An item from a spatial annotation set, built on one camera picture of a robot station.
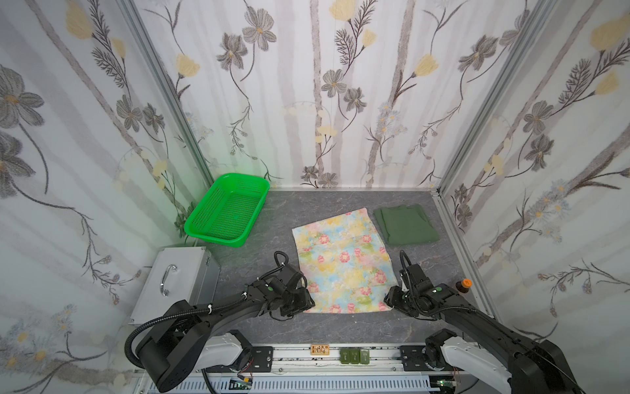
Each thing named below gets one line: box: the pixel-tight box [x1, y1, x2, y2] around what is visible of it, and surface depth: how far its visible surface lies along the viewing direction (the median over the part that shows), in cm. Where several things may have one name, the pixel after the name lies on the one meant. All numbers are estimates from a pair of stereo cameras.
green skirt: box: [374, 204, 440, 247], surface depth 109 cm
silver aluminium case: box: [128, 246, 221, 326], surface depth 78 cm
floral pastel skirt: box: [292, 207, 398, 315], surface depth 95 cm
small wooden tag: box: [310, 344, 331, 356], surface depth 76 cm
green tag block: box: [339, 348, 370, 365], surface depth 75 cm
